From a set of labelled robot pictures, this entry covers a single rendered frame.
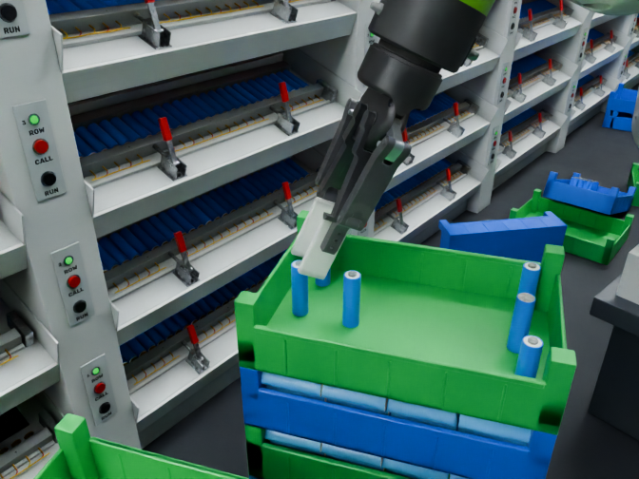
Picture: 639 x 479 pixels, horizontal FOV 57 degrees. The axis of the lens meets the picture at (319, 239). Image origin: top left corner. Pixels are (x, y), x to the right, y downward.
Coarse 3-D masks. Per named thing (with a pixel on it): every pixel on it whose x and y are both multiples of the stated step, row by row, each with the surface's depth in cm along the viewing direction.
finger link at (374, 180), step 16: (384, 144) 52; (368, 160) 54; (384, 160) 53; (400, 160) 53; (368, 176) 53; (384, 176) 54; (352, 192) 55; (368, 192) 54; (352, 208) 55; (368, 208) 55
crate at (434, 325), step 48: (384, 240) 70; (288, 288) 70; (336, 288) 70; (384, 288) 70; (432, 288) 70; (480, 288) 69; (240, 336) 57; (288, 336) 55; (336, 336) 62; (384, 336) 62; (432, 336) 62; (480, 336) 62; (336, 384) 56; (384, 384) 54; (432, 384) 53; (480, 384) 51; (528, 384) 49
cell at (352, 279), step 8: (352, 272) 61; (344, 280) 61; (352, 280) 61; (360, 280) 62; (344, 288) 62; (352, 288) 61; (344, 296) 62; (352, 296) 62; (344, 304) 63; (352, 304) 62; (344, 312) 63; (352, 312) 63; (344, 320) 64; (352, 320) 63
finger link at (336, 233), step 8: (336, 224) 58; (352, 224) 56; (328, 232) 59; (336, 232) 58; (344, 232) 58; (328, 240) 58; (336, 240) 59; (320, 248) 59; (328, 248) 59; (336, 248) 59
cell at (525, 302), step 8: (520, 296) 58; (528, 296) 58; (520, 304) 57; (528, 304) 57; (520, 312) 57; (528, 312) 57; (512, 320) 59; (520, 320) 58; (528, 320) 58; (512, 328) 59; (520, 328) 58; (528, 328) 58; (512, 336) 59; (520, 336) 59; (512, 344) 60; (520, 344) 59; (512, 352) 60
